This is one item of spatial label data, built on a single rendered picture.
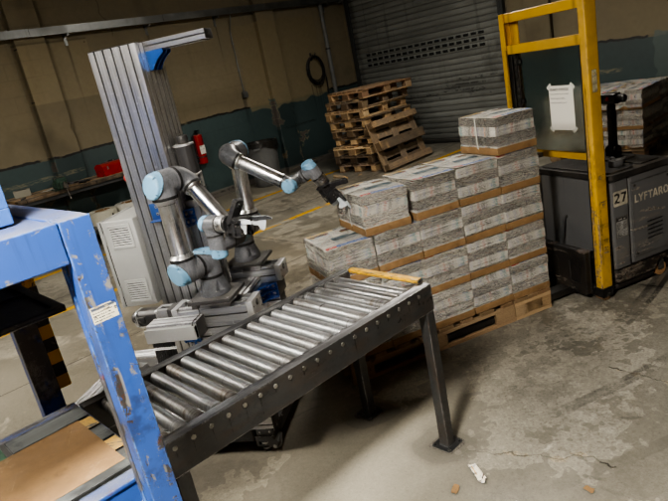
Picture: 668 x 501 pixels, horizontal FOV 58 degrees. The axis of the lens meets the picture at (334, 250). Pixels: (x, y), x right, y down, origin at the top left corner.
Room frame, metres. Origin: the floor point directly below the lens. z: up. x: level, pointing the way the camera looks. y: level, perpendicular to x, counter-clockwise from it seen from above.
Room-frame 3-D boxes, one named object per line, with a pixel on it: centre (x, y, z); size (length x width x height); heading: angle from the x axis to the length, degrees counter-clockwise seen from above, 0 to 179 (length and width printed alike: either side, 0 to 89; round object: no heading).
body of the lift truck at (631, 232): (3.96, -1.88, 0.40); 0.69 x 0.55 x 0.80; 20
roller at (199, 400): (1.91, 0.61, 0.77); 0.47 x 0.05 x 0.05; 40
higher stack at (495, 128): (3.69, -1.12, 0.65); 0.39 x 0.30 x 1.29; 20
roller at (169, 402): (1.87, 0.66, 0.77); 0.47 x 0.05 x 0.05; 40
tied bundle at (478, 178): (3.59, -0.84, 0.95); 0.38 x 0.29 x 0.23; 19
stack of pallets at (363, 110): (10.24, -1.07, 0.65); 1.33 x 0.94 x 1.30; 134
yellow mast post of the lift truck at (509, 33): (4.14, -1.42, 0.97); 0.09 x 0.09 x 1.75; 20
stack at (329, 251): (3.44, -0.44, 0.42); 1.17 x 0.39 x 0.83; 110
